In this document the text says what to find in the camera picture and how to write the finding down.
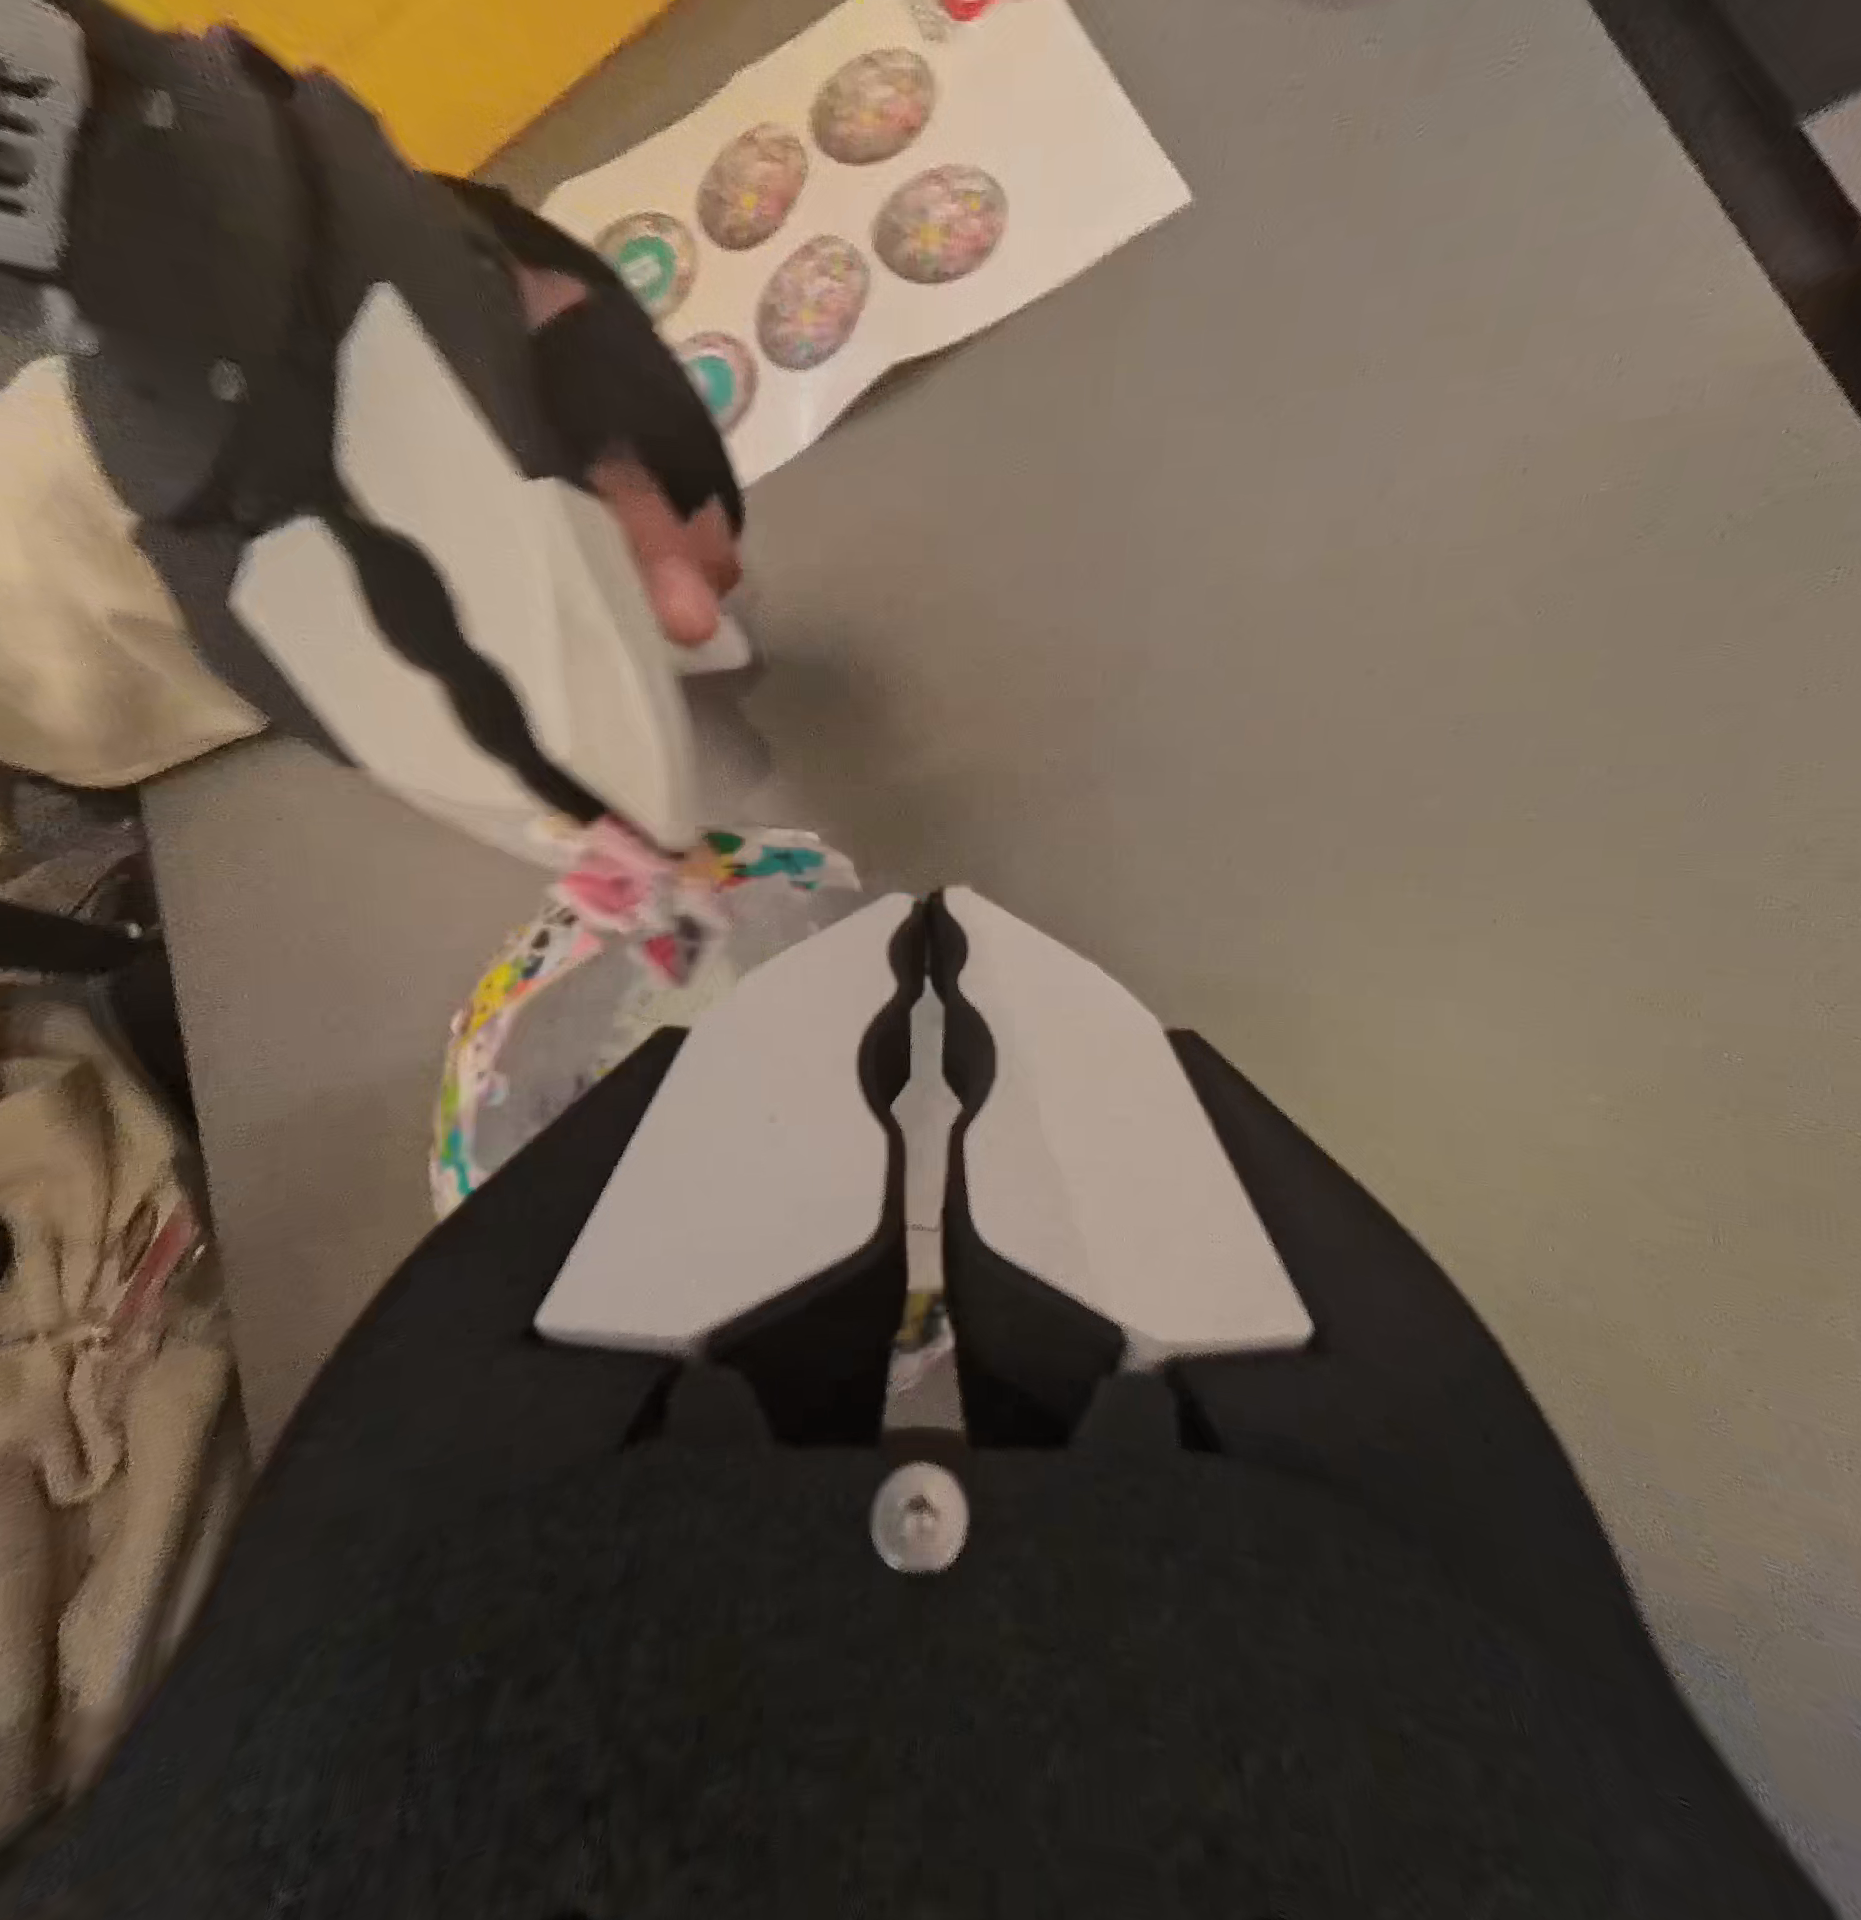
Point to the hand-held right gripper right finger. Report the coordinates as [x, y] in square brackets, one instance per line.
[1126, 1185]

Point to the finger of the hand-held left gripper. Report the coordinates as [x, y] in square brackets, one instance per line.
[344, 660]
[465, 495]

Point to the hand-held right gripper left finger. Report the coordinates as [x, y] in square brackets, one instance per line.
[721, 1185]

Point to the colourful puzzle ball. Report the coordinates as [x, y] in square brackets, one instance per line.
[571, 1034]

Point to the puzzle instruction leaflet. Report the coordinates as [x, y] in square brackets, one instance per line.
[1020, 151]

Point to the person's left hand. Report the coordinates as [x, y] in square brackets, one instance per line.
[675, 585]

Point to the yellow box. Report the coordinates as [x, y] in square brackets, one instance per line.
[465, 74]

